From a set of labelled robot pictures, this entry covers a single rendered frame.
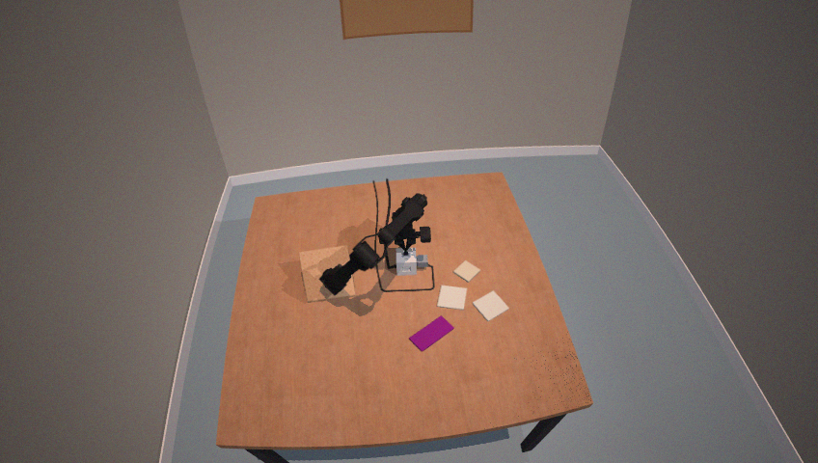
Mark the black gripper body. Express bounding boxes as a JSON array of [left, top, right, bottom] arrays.
[[395, 223, 431, 243]]

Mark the purple flat rectangular slab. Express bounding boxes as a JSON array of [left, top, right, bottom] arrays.
[[409, 315, 454, 351]]

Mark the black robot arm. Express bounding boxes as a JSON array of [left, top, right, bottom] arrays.
[[319, 193, 427, 296]]

